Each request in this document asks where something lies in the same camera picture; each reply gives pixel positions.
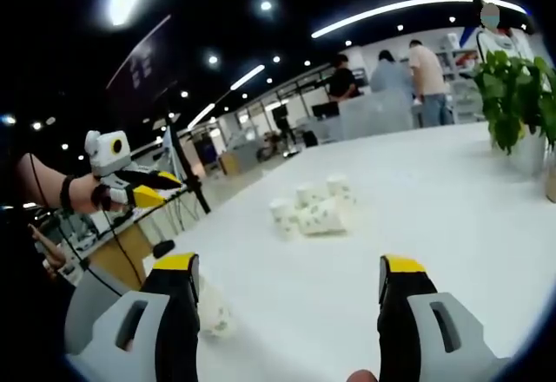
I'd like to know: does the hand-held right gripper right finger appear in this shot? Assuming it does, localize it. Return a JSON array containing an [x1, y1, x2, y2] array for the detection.
[[376, 254, 513, 382]]

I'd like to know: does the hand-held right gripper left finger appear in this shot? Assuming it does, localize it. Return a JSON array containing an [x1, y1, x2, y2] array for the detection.
[[64, 251, 202, 382]]

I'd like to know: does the printed white paper cup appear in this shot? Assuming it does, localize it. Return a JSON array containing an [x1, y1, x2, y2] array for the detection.
[[295, 184, 327, 216], [325, 174, 357, 207], [298, 199, 351, 236], [197, 275, 238, 338], [268, 198, 300, 240]]

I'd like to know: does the person's left hand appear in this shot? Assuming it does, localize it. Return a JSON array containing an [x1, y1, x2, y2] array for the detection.
[[69, 173, 131, 216]]

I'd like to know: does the person's right hand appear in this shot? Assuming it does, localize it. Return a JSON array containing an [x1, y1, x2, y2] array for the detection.
[[348, 368, 380, 382]]

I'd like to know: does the black tripod stand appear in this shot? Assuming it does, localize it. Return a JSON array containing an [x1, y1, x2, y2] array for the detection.
[[163, 89, 213, 214]]

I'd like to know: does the black computer mouse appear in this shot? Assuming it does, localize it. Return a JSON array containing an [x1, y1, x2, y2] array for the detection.
[[151, 238, 177, 259]]

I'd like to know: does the wooden side desk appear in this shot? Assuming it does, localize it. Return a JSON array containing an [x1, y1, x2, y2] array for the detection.
[[47, 188, 195, 290]]

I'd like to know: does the white table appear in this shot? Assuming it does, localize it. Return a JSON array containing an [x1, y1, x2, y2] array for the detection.
[[142, 121, 556, 382]]

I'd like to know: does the grey office chair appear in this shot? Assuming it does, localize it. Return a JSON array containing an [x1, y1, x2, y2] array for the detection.
[[63, 264, 147, 355]]

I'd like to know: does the short ceiling strip light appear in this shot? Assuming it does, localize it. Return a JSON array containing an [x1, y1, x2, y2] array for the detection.
[[228, 63, 267, 92]]

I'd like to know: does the black computer monitor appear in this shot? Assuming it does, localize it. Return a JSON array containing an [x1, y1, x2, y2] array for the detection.
[[310, 101, 341, 120]]

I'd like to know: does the group of ceiling spotlights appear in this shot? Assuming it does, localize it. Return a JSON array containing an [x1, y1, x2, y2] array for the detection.
[[2, 0, 457, 161]]

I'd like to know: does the pale grey chair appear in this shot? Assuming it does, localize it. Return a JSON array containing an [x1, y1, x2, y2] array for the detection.
[[338, 89, 414, 141]]

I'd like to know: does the green potted plant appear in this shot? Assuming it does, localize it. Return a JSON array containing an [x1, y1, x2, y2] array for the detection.
[[472, 49, 556, 179]]

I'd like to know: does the curved ceiling strip light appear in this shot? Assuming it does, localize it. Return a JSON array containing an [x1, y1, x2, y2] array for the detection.
[[310, 0, 527, 40]]

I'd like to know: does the black cable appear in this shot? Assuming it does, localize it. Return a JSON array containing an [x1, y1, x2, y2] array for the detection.
[[28, 152, 147, 290]]

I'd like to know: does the black wrist strap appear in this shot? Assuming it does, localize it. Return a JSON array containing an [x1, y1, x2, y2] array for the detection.
[[59, 175, 78, 212]]

